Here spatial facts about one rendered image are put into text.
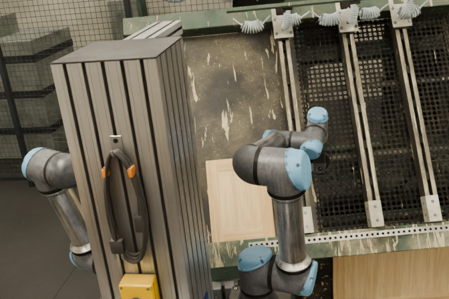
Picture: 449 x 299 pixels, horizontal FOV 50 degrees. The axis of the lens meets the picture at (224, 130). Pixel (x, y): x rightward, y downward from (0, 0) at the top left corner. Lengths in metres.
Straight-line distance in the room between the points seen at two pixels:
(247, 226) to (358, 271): 0.73
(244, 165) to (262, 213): 1.06
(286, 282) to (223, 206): 0.90
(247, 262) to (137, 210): 0.55
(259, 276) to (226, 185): 0.88
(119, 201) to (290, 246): 0.58
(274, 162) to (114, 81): 0.52
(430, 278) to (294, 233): 1.61
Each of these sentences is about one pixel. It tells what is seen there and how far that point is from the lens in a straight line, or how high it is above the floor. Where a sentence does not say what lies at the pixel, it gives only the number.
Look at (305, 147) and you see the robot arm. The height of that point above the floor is 1.55.
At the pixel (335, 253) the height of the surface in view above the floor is 0.82.
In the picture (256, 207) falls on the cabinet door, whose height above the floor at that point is 1.01.
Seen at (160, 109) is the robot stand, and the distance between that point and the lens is 1.09.
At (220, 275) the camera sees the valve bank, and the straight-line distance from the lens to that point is 2.44.
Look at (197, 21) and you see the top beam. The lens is 2.63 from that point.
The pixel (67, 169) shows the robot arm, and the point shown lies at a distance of 1.58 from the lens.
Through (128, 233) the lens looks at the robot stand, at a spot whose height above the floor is 1.59.
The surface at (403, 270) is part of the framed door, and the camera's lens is 2.93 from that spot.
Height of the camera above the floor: 2.23
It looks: 21 degrees down
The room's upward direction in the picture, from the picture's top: 5 degrees counter-clockwise
